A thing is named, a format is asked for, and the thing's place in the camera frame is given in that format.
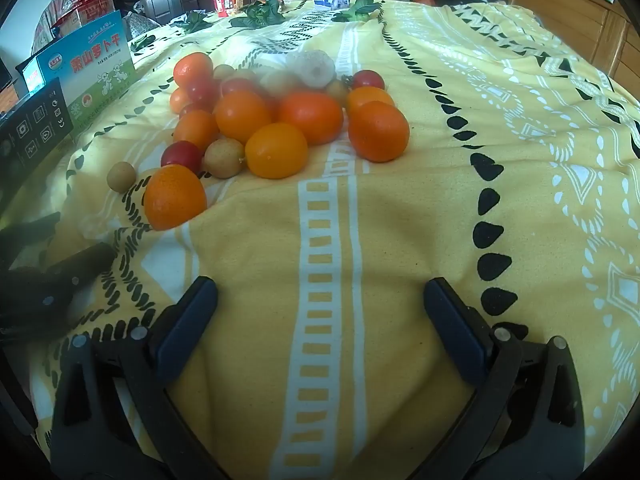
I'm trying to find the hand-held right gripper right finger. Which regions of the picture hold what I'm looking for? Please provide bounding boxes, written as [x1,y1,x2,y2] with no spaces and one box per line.
[410,277,586,480]

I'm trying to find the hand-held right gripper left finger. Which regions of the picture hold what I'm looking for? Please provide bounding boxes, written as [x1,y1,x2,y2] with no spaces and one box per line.
[50,276,236,480]

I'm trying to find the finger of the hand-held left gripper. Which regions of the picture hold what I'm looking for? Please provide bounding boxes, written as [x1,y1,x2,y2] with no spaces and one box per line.
[0,242,117,333]
[0,212,62,261]

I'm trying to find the red cherry tomato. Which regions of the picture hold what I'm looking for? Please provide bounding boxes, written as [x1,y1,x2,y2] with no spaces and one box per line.
[161,141,203,172]
[187,79,221,108]
[352,69,386,91]

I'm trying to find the pile of orange kumquats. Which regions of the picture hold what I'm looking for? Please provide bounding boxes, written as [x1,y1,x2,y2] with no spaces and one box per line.
[143,52,411,231]

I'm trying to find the black box with white icons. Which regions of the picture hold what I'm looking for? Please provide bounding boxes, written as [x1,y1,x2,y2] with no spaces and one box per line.
[0,77,76,211]

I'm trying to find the blue and white carton box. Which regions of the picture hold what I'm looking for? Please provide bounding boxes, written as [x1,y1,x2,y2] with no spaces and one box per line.
[17,10,138,138]

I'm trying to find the heap of plastic bags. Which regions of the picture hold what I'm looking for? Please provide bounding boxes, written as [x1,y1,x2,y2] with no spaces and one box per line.
[32,0,118,53]

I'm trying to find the white garlic bulb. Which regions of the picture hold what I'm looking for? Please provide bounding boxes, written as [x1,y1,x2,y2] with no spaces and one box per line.
[287,50,337,88]

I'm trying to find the green snack packet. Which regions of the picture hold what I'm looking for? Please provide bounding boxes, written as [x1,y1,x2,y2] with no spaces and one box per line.
[332,0,383,23]

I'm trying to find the light wooden cabinet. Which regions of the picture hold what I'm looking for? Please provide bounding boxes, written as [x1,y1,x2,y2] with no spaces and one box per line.
[510,0,640,81]

